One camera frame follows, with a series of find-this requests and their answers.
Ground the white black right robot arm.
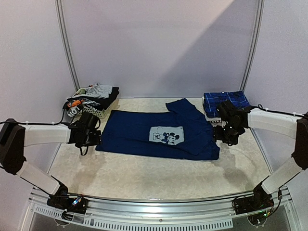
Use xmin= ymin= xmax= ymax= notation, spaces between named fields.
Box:
xmin=214 ymin=108 xmax=298 ymax=192

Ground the cream perforated laundry basket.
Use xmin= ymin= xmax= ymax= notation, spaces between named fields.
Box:
xmin=78 ymin=99 xmax=119 ymax=119

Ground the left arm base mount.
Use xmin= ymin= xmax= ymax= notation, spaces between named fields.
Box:
xmin=47 ymin=181 xmax=89 ymax=215

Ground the grey garment in basket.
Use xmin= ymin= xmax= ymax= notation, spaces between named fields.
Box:
xmin=75 ymin=83 xmax=113 ymax=99

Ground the black white orange printed shirt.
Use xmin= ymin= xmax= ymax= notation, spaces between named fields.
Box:
xmin=64 ymin=98 xmax=101 ymax=117

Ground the aluminium front rail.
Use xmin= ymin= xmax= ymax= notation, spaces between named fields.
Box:
xmin=21 ymin=187 xmax=301 ymax=231

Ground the black garment in basket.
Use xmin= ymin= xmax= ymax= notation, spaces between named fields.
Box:
xmin=96 ymin=87 xmax=119 ymax=111

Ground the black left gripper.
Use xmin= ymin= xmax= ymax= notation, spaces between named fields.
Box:
xmin=77 ymin=129 xmax=102 ymax=147

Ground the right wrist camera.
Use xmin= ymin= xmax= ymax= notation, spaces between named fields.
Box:
xmin=217 ymin=100 xmax=238 ymax=122

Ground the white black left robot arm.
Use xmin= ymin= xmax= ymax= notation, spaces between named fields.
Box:
xmin=0 ymin=119 xmax=101 ymax=209

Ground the blue plaid flannel shirt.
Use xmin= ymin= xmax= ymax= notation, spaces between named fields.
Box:
xmin=203 ymin=91 xmax=250 ymax=119

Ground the solid blue garment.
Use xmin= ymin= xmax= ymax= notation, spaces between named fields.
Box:
xmin=95 ymin=98 xmax=220 ymax=161

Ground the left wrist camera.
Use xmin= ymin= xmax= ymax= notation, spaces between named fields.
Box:
xmin=76 ymin=112 xmax=101 ymax=130

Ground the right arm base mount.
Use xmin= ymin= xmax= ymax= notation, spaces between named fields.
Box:
xmin=231 ymin=181 xmax=282 ymax=218

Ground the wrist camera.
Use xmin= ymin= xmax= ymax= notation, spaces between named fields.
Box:
xmin=76 ymin=112 xmax=101 ymax=130
xmin=217 ymin=100 xmax=238 ymax=122

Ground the folded white cartoon t-shirt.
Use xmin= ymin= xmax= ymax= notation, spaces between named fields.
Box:
xmin=205 ymin=116 xmax=222 ymax=123

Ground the folded red white shirt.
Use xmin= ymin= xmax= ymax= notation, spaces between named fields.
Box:
xmin=210 ymin=121 xmax=224 ymax=126

